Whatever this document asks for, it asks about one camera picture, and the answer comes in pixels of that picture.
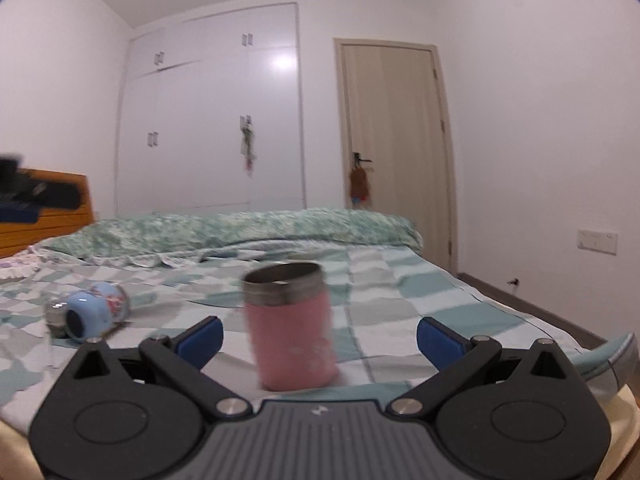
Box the green floral quilt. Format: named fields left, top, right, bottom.
left=39, top=207, right=424, bottom=269

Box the pink cup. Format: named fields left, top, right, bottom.
left=242, top=261, right=342, bottom=392

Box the white wardrobe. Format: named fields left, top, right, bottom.
left=114, top=2, right=307, bottom=219

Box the blue printed cup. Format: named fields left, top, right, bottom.
left=45, top=282, right=132, bottom=345

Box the beige bed frame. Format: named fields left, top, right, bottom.
left=597, top=382, right=640, bottom=480

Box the beige wall switch panel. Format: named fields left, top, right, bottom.
left=577, top=229, right=619, bottom=254

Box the orange wooden headboard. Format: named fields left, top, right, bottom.
left=0, top=167, right=96, bottom=260

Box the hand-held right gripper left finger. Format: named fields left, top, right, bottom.
left=74, top=316, right=253, bottom=423

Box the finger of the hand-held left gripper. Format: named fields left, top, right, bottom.
left=0, top=174, right=84, bottom=224

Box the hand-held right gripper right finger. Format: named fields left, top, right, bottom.
left=389, top=316, right=568, bottom=423

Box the ruffled floral pillow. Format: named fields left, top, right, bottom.
left=0, top=247, right=63, bottom=282

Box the beige wooden door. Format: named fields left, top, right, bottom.
left=333, top=37, right=459, bottom=274

